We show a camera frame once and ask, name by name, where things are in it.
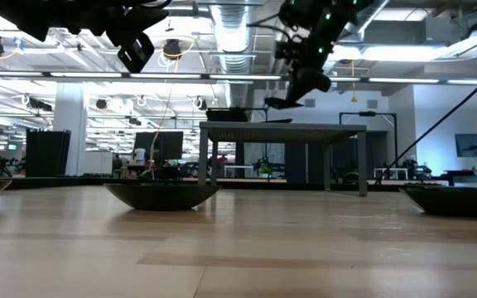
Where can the black table edge rail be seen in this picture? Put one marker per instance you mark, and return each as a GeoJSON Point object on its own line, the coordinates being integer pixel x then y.
{"type": "Point", "coordinates": [263, 186]}

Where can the black round mini plate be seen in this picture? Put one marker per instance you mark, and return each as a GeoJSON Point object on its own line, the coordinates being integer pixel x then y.
{"type": "Point", "coordinates": [162, 198]}

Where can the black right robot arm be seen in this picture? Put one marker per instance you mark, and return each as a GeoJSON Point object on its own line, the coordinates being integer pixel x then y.
{"type": "Point", "coordinates": [329, 25]}

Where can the black metal stand frame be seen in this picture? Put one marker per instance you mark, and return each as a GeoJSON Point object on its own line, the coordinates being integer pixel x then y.
{"type": "Point", "coordinates": [367, 113]}

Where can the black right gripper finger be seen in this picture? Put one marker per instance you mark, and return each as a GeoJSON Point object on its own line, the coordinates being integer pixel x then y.
{"type": "Point", "coordinates": [300, 93]}

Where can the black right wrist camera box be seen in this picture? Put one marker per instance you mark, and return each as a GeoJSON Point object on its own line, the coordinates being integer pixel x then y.
{"type": "Point", "coordinates": [288, 49]}

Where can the wall-mounted screen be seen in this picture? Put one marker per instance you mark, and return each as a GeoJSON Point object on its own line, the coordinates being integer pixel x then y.
{"type": "Point", "coordinates": [472, 145]}

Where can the black desk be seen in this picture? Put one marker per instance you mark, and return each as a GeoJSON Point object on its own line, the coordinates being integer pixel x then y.
{"type": "Point", "coordinates": [474, 173]}

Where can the grey rectangular air duct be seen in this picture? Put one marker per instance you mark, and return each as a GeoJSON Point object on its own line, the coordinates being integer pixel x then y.
{"type": "Point", "coordinates": [408, 31]}

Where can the black mini plate pile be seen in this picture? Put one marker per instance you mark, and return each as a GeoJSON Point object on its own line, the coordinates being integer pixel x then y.
{"type": "Point", "coordinates": [228, 116]}

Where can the long ceiling light bar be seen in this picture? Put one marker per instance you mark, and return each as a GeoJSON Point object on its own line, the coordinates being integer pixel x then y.
{"type": "Point", "coordinates": [85, 75]}
{"type": "Point", "coordinates": [404, 80]}

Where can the grey square wall vent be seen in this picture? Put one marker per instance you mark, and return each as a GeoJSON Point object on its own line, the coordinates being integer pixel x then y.
{"type": "Point", "coordinates": [372, 104]}
{"type": "Point", "coordinates": [310, 103]}

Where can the silver ventilation duct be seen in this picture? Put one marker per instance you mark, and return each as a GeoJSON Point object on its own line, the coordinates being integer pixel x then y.
{"type": "Point", "coordinates": [234, 41]}

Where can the black computer monitor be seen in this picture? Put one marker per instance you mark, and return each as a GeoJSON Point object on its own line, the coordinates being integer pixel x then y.
{"type": "Point", "coordinates": [170, 145]}

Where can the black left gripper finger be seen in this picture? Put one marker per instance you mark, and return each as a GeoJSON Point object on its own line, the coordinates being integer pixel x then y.
{"type": "Point", "coordinates": [136, 51]}
{"type": "Point", "coordinates": [135, 20]}

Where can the small green plant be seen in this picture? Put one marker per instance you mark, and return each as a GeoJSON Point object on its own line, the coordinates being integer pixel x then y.
{"type": "Point", "coordinates": [266, 170]}

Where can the white container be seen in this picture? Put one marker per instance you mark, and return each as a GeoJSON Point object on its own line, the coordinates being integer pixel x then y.
{"type": "Point", "coordinates": [140, 156]}

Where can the white frame table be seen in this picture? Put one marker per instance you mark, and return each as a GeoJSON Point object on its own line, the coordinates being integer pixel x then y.
{"type": "Point", "coordinates": [238, 166]}
{"type": "Point", "coordinates": [389, 169]}

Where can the black cabinet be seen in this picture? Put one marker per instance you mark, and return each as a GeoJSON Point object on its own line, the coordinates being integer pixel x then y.
{"type": "Point", "coordinates": [48, 153]}

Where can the grey perforated metal shelf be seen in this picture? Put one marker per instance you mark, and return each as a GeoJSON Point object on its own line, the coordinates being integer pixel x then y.
{"type": "Point", "coordinates": [280, 132]}

